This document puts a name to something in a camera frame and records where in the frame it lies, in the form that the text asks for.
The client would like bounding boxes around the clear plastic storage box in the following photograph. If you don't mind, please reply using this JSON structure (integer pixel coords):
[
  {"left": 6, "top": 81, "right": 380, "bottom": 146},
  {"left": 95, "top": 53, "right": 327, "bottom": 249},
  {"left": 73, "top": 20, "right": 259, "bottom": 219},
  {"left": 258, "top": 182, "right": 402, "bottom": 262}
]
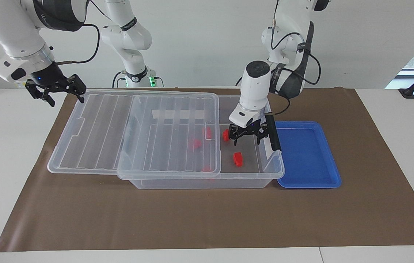
[{"left": 126, "top": 94, "right": 285, "bottom": 190}]

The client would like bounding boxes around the blue plastic tray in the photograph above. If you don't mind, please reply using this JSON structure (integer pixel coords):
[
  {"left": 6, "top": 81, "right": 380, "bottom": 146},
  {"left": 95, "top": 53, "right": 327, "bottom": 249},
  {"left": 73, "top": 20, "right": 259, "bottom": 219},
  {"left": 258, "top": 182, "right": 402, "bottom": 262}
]
[{"left": 273, "top": 121, "right": 342, "bottom": 189}]

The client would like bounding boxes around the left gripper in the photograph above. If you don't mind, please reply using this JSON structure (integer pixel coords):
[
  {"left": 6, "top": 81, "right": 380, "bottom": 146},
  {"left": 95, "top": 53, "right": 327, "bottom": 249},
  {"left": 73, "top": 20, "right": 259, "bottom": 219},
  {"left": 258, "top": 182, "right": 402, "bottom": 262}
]
[{"left": 228, "top": 116, "right": 269, "bottom": 146}]

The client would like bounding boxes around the clear plastic lid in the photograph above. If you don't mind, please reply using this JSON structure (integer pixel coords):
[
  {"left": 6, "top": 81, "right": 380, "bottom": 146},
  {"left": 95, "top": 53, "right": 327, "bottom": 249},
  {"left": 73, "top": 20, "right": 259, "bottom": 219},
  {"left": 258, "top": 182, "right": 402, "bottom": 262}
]
[{"left": 47, "top": 89, "right": 222, "bottom": 180}]

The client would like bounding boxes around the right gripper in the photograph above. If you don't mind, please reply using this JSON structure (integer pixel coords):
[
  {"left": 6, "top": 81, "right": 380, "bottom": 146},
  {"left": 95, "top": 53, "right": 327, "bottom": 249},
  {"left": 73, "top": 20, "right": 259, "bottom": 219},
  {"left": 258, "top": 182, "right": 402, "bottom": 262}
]
[{"left": 25, "top": 61, "right": 87, "bottom": 107}]

